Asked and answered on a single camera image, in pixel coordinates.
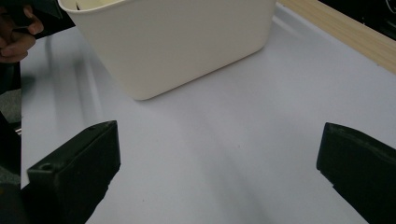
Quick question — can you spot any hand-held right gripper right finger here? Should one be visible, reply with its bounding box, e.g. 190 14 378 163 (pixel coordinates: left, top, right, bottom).
316 121 396 224

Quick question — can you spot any white plastic bin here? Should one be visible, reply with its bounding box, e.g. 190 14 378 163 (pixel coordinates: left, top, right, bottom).
57 0 277 101

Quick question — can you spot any wooden table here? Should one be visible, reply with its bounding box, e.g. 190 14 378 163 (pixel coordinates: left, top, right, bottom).
276 0 396 75

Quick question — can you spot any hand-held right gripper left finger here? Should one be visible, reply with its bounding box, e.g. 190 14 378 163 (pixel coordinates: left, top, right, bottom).
27 120 121 224

